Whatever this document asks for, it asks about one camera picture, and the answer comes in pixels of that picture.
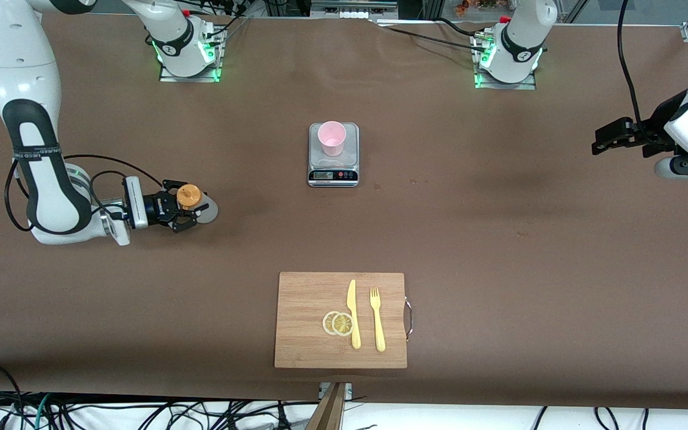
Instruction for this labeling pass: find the clear sauce bottle orange cap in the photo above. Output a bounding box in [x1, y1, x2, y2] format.
[177, 184, 219, 225]

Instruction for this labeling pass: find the pink plastic cup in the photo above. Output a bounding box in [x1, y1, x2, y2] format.
[318, 121, 347, 157]

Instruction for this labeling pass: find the wooden cutting board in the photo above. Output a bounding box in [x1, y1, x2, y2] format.
[274, 272, 408, 369]

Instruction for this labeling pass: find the silver digital kitchen scale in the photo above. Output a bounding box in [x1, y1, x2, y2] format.
[308, 122, 360, 188]

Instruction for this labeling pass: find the yellow plastic knife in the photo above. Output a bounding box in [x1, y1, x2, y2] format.
[346, 279, 361, 350]

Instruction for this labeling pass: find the yellow plastic fork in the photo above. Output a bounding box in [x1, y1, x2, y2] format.
[369, 287, 386, 352]

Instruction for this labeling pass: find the white power strip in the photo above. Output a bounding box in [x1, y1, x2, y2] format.
[311, 0, 398, 20]

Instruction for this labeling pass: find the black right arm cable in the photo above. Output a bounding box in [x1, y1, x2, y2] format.
[4, 154, 165, 234]

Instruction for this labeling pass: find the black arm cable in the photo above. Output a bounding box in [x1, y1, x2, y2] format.
[617, 0, 646, 125]
[4, 154, 165, 234]

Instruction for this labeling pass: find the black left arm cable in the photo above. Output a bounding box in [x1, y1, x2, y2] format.
[617, 0, 646, 125]

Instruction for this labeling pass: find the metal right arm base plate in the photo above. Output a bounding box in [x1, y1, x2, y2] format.
[159, 27, 225, 83]

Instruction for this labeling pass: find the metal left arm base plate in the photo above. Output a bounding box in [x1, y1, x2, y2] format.
[472, 33, 537, 90]

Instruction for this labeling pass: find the metal bracket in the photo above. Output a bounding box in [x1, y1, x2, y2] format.
[318, 382, 354, 402]

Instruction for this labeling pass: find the teal cable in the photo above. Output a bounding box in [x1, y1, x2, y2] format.
[32, 393, 52, 430]

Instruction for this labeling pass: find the wooden post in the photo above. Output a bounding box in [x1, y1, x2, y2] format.
[305, 382, 348, 430]

